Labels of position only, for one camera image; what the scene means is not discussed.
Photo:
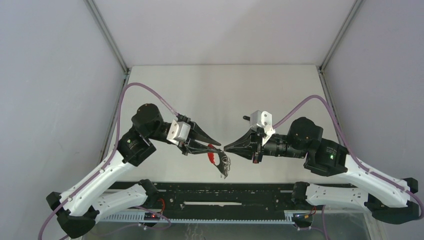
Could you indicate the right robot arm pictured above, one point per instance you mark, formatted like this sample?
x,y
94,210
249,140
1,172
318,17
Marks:
x,y
387,199

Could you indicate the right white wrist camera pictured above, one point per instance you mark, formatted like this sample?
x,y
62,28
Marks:
x,y
262,120

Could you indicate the white slotted cable duct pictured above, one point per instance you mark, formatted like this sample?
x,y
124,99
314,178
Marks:
x,y
146,217

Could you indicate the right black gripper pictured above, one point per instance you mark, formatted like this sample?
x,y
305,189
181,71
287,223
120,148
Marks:
x,y
252,141

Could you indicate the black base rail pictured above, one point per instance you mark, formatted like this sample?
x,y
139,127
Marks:
x,y
239,201

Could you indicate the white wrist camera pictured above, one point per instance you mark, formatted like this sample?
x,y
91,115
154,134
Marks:
x,y
262,120
178,132

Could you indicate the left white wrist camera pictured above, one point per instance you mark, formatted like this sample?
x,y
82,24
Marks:
x,y
178,132

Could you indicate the red handled keyring holder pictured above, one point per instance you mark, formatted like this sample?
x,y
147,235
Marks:
x,y
220,160

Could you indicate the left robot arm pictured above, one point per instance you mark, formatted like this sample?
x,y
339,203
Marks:
x,y
81,207

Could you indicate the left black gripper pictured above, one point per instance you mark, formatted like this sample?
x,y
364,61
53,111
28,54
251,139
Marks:
x,y
192,146

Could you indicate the black tagged key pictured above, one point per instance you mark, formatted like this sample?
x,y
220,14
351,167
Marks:
x,y
247,118

